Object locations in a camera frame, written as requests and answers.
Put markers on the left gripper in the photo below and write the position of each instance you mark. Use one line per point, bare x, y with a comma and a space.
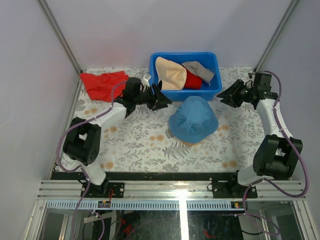
154, 104

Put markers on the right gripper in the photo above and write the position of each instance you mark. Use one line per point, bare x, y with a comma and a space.
230, 94

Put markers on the blue bucket hat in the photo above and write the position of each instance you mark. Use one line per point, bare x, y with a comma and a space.
193, 121

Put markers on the grey hat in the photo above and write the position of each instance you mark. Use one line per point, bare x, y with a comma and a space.
199, 70

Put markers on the blue plastic bin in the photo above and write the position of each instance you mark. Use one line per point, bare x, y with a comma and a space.
207, 59

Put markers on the wooden hat stand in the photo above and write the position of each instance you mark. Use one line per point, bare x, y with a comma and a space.
191, 144

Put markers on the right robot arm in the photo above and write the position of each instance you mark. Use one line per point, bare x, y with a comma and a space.
279, 152

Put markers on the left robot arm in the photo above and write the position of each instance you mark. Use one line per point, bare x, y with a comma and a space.
83, 138

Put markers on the beige bucket hat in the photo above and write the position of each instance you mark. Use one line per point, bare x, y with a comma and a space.
171, 75

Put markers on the red hat in bin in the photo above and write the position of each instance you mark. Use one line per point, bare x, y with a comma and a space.
192, 82

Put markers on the red cloth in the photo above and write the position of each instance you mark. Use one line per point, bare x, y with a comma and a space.
99, 87

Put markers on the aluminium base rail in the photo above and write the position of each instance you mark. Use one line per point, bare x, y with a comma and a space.
166, 190

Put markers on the left aluminium frame post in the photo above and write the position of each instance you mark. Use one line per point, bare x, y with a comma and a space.
59, 34

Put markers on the aluminium frame post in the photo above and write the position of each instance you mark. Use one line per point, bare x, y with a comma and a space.
293, 4
59, 34

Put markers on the right aluminium frame post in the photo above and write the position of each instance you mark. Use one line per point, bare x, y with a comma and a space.
293, 4

